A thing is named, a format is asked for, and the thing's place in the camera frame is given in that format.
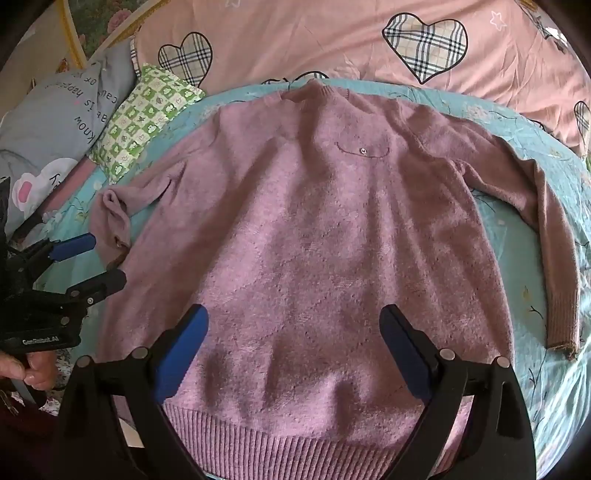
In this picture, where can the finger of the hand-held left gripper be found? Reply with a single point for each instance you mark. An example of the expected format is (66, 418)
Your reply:
(101, 284)
(76, 244)

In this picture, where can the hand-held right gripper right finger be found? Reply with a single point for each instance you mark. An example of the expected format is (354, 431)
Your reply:
(406, 355)

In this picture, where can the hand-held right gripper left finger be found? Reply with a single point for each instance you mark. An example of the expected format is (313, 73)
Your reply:
(182, 355)

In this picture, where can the purple knit sweater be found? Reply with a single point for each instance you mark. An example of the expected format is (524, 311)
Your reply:
(300, 230)

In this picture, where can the person's left hand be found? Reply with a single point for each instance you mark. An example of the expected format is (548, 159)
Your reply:
(34, 371)

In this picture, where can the grey printed pillow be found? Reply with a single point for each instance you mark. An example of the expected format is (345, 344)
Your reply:
(55, 120)

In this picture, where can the green checked pillow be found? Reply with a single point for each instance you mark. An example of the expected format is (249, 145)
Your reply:
(143, 120)

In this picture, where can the teal floral bed sheet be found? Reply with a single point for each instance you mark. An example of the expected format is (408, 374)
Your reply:
(510, 240)

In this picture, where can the floral cloth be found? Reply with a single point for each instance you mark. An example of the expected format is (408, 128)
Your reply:
(106, 23)

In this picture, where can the pink quilt with plaid hearts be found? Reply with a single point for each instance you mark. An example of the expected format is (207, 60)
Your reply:
(323, 41)

